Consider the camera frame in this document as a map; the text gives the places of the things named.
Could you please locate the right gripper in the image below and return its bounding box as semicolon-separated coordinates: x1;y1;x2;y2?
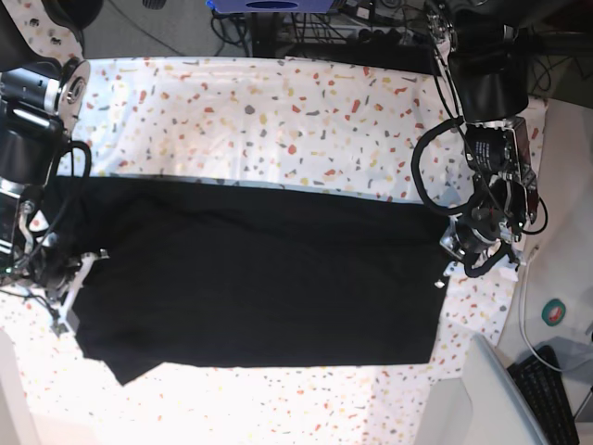
1;183;109;335

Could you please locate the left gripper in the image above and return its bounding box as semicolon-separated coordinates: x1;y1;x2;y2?
435;116;540;289

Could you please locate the black t-shirt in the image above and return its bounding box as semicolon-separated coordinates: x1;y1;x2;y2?
57;178;448;384

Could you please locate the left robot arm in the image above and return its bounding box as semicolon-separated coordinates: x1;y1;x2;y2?
410;1;592;278

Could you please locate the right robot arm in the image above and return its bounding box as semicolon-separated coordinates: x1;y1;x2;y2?
1;1;107;335

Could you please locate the white panel left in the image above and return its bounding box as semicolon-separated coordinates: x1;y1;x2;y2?
1;331;41;444

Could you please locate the green tape roll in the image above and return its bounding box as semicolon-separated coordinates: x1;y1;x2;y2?
541;299;566;326

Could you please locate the black keyboard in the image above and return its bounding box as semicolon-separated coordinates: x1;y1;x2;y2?
507;356;580;445

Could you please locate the terrazzo pattern tablecloth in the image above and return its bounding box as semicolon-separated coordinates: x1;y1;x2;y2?
1;58;516;444

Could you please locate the white charging cable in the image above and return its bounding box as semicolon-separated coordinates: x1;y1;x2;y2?
518;245;564;372

